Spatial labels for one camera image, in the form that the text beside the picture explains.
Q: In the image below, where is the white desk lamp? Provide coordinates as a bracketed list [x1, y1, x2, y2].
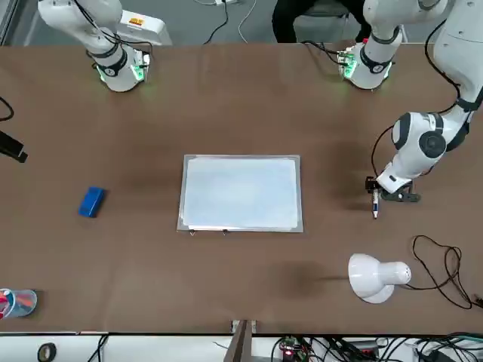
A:
[347, 253, 413, 305]

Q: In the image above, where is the black tape roll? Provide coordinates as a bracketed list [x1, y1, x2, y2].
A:
[37, 342, 58, 362]

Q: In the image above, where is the blue whiteboard eraser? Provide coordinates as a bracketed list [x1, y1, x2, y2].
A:
[78, 186, 107, 219]

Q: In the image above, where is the clear pen cup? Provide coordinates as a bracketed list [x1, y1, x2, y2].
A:
[0, 288, 38, 321]

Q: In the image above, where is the aluminium frame post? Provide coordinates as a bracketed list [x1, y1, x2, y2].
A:
[226, 319, 258, 362]

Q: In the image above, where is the white cabinet with orange label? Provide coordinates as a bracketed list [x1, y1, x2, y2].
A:
[115, 9, 174, 47]

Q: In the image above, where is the grey office chair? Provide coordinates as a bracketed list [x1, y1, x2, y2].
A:
[294, 3, 352, 42]

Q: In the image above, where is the dark left wrist bracket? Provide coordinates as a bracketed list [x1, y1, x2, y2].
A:
[380, 183, 422, 204]

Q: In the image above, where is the black lamp cable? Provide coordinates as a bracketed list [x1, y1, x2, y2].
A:
[399, 235, 483, 311]

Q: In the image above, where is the silver framed whiteboard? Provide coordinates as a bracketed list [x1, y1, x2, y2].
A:
[176, 153, 305, 235]

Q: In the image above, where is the green circuit board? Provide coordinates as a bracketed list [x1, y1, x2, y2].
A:
[278, 336, 307, 358]

